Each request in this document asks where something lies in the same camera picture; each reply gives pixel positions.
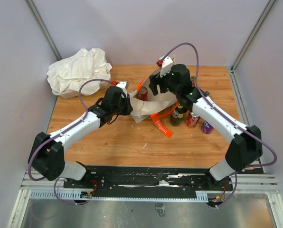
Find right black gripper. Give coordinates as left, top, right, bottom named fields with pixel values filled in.
left=149, top=67, right=180, bottom=96

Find canvas tote bag orange handles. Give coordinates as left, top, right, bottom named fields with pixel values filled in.
left=129, top=76, right=177, bottom=138

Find red cola can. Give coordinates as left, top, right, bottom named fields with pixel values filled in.
left=185, top=112, right=200, bottom=128

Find purple soda can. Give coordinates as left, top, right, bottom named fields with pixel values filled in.
left=201, top=121, right=214, bottom=134

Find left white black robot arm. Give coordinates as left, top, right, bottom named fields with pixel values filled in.
left=28, top=81, right=132, bottom=188

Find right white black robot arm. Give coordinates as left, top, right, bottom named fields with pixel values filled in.
left=149, top=64, right=263, bottom=190

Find white crumpled cloth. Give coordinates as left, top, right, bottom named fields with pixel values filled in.
left=47, top=48, right=112, bottom=81

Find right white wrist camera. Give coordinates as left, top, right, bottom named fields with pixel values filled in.
left=156, top=56, right=175, bottom=78

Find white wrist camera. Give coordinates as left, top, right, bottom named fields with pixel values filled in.
left=111, top=80, right=129, bottom=96
left=156, top=56, right=175, bottom=78

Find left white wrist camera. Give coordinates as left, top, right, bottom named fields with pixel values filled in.
left=111, top=80, right=129, bottom=96

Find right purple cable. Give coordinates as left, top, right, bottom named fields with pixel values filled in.
left=164, top=42, right=278, bottom=209

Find purple cable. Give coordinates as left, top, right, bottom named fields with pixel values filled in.
left=28, top=78, right=116, bottom=206
left=164, top=42, right=278, bottom=209

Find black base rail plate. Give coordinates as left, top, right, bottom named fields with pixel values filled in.
left=63, top=165, right=233, bottom=200

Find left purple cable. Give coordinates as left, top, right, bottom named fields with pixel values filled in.
left=28, top=78, right=116, bottom=206

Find left aluminium frame post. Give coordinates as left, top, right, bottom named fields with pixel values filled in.
left=24, top=0, right=62, bottom=61

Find aluminium frame post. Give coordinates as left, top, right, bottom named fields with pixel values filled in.
left=24, top=0, right=62, bottom=61
left=231, top=0, right=278, bottom=71

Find right aluminium frame post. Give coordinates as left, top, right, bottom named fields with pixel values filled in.
left=231, top=0, right=278, bottom=71

